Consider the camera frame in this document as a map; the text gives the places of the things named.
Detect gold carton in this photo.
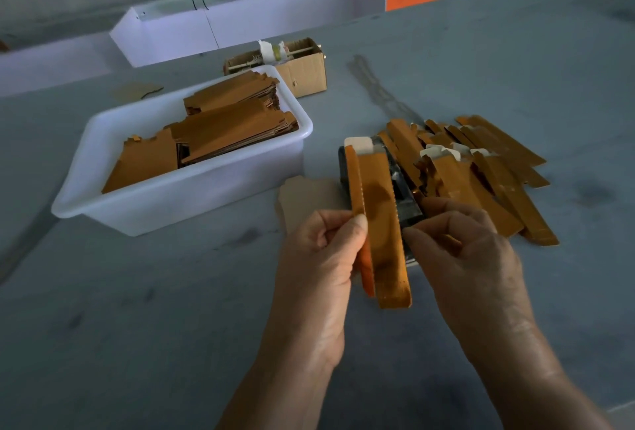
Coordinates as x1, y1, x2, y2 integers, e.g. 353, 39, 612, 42
344, 144, 413, 311

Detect gold cartons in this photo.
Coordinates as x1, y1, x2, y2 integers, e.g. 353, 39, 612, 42
102, 70, 299, 194

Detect person's right hand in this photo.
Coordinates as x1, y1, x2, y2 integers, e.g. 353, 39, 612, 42
402, 197, 542, 349

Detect pile of gold boxes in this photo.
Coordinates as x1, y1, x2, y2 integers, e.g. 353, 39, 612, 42
380, 114, 560, 248

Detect person's left forearm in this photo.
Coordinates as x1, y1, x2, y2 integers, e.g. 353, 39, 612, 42
218, 345, 343, 430

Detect black tape dispenser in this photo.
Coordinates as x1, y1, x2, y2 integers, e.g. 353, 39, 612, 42
338, 142, 426, 267

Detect long white tray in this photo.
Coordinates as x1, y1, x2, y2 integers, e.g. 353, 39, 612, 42
109, 0, 387, 69
0, 33, 130, 99

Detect white plastic bin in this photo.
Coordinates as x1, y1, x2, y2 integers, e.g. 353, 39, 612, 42
52, 66, 315, 238

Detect person's left hand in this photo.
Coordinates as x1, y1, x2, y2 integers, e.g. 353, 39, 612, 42
268, 209, 370, 371

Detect pile of beige blanks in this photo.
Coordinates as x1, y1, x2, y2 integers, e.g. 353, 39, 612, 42
276, 175, 349, 236

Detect small cardboard box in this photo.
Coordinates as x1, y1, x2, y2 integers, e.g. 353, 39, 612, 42
223, 37, 327, 99

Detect person's right forearm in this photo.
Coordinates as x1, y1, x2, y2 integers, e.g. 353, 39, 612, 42
466, 328, 616, 430

